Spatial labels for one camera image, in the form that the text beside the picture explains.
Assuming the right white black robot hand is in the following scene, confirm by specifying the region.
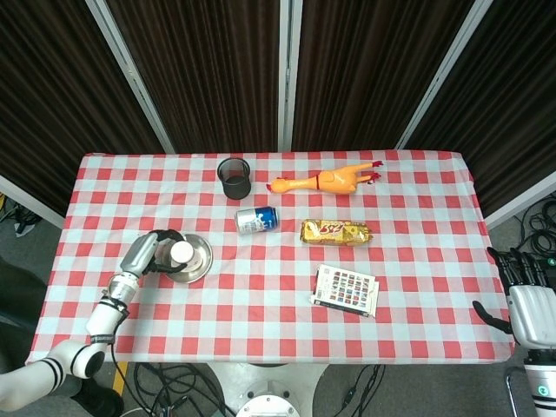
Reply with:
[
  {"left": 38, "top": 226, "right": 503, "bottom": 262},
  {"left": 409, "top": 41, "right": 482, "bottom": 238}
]
[{"left": 472, "top": 246, "right": 556, "bottom": 348}]

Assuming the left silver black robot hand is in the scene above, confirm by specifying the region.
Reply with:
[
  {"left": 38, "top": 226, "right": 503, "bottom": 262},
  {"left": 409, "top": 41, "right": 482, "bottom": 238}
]
[{"left": 119, "top": 228, "right": 195, "bottom": 279}]

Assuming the white paper cup blue logo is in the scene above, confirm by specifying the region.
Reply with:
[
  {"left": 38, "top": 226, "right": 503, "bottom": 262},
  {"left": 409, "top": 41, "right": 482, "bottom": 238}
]
[{"left": 169, "top": 240, "right": 204, "bottom": 269}]

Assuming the round metal plate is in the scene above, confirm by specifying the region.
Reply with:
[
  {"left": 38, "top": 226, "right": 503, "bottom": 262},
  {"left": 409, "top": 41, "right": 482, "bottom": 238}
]
[{"left": 167, "top": 233, "right": 215, "bottom": 285}]

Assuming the black mesh pen holder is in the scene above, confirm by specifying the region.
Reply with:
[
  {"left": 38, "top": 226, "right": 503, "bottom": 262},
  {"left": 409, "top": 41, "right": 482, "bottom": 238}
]
[{"left": 216, "top": 156, "right": 253, "bottom": 201}]

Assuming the blue white drink can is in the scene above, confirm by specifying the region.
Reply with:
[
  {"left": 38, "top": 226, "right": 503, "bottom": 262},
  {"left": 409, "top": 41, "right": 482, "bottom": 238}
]
[{"left": 235, "top": 206, "right": 280, "bottom": 236}]

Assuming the red white checked tablecloth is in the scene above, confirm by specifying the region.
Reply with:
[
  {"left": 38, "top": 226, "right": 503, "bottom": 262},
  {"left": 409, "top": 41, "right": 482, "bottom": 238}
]
[{"left": 24, "top": 149, "right": 516, "bottom": 366}]

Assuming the dark brown partition panel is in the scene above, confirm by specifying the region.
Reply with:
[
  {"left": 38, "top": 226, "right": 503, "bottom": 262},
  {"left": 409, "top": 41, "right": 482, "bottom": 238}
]
[
  {"left": 291, "top": 0, "right": 473, "bottom": 152},
  {"left": 0, "top": 0, "right": 166, "bottom": 214},
  {"left": 106, "top": 0, "right": 281, "bottom": 153},
  {"left": 407, "top": 0, "right": 556, "bottom": 218}
]

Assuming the yellow biscuit packet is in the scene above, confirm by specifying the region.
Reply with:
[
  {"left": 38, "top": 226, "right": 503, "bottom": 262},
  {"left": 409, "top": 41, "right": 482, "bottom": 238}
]
[{"left": 299, "top": 219, "right": 374, "bottom": 248}]

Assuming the yellow rubber chicken toy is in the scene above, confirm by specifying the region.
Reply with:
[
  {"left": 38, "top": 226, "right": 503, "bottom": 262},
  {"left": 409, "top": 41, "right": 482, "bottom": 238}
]
[{"left": 266, "top": 159, "right": 386, "bottom": 196}]

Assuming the black floor cable bundle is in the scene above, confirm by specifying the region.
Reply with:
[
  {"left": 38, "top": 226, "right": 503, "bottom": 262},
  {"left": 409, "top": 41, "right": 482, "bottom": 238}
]
[
  {"left": 332, "top": 364, "right": 387, "bottom": 417},
  {"left": 129, "top": 362, "right": 238, "bottom": 417},
  {"left": 514, "top": 197, "right": 556, "bottom": 264},
  {"left": 0, "top": 195, "right": 43, "bottom": 238}
]

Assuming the white partition base rail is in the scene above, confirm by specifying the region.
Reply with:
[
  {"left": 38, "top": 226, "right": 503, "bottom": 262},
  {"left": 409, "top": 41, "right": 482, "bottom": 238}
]
[
  {"left": 485, "top": 171, "right": 556, "bottom": 229},
  {"left": 0, "top": 173, "right": 66, "bottom": 229}
]

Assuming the white partition post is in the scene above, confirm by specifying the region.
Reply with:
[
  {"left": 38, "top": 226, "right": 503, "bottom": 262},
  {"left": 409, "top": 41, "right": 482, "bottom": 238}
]
[
  {"left": 277, "top": 0, "right": 304, "bottom": 152},
  {"left": 395, "top": 0, "right": 494, "bottom": 151},
  {"left": 84, "top": 0, "right": 177, "bottom": 154}
]

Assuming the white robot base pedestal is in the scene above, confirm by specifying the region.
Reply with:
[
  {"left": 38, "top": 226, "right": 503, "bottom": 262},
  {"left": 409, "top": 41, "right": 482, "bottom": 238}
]
[{"left": 208, "top": 362, "right": 331, "bottom": 417}]

